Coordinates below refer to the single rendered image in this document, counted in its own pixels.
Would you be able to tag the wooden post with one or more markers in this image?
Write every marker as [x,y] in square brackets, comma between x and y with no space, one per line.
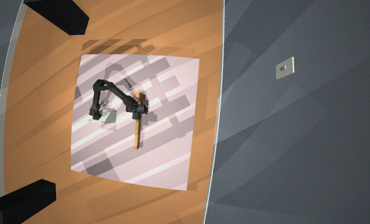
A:
[138,95]

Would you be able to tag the brown wooden board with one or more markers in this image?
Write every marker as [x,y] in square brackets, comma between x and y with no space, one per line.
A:
[138,130]

